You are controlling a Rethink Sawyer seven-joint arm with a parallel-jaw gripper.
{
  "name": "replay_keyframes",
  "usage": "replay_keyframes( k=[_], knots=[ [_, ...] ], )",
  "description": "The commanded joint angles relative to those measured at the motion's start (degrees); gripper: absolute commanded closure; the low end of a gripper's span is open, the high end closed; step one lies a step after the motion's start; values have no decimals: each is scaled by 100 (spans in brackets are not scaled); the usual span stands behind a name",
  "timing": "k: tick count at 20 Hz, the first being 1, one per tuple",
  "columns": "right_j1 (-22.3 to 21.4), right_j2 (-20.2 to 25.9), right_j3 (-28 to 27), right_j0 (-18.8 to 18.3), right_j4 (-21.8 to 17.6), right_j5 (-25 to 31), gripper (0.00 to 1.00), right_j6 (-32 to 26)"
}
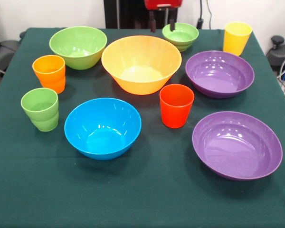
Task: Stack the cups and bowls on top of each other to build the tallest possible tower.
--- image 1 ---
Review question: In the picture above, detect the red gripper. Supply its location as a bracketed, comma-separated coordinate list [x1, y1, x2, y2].
[144, 0, 183, 33]

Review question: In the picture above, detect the small green bowl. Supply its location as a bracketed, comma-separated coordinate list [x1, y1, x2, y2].
[161, 22, 200, 52]

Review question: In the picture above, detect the large orange bowl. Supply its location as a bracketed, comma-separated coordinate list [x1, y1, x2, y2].
[101, 35, 182, 95]

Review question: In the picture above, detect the yellow cup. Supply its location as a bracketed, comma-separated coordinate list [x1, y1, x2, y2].
[222, 21, 253, 57]

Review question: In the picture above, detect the purple bowl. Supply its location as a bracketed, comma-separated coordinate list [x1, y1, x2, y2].
[192, 111, 283, 181]
[185, 50, 255, 99]

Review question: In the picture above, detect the red cup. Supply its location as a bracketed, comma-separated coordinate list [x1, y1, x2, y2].
[159, 84, 195, 129]

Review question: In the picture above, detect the large green bowl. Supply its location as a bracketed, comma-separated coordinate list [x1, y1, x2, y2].
[49, 26, 108, 71]

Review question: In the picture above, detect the blue bowl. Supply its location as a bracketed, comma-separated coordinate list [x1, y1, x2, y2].
[64, 97, 143, 161]

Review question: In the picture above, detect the grey black machine base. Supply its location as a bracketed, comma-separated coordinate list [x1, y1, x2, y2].
[266, 35, 285, 72]
[0, 16, 23, 76]

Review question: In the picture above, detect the orange cup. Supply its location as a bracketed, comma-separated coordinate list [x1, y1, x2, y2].
[32, 55, 67, 95]

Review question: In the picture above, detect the green cup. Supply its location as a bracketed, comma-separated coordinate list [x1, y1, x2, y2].
[20, 87, 59, 132]

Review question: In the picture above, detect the dark green tablecloth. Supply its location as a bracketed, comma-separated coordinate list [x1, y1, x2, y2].
[0, 28, 285, 228]

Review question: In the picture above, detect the black cable with plug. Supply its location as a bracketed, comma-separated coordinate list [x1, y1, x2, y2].
[196, 0, 213, 29]

